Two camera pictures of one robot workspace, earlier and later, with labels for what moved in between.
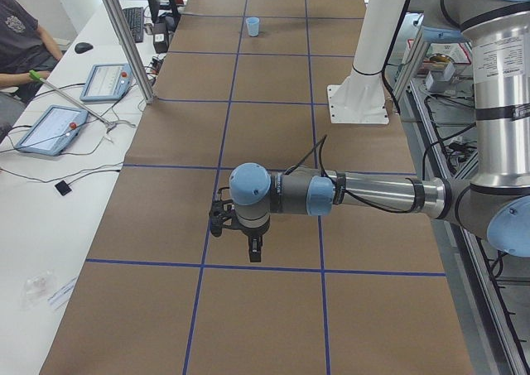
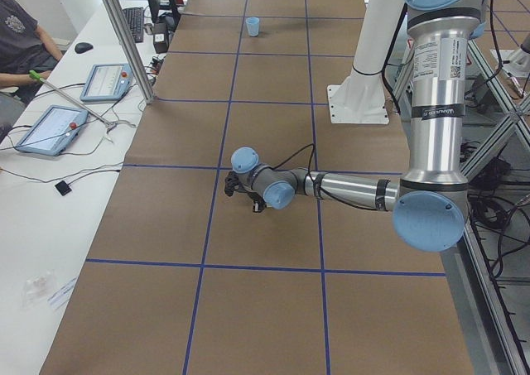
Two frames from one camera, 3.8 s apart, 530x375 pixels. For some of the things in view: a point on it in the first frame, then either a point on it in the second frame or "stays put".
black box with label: (161, 37) stays put
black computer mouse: (82, 47) stays put
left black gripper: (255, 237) to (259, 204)
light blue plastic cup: (252, 24) stays put
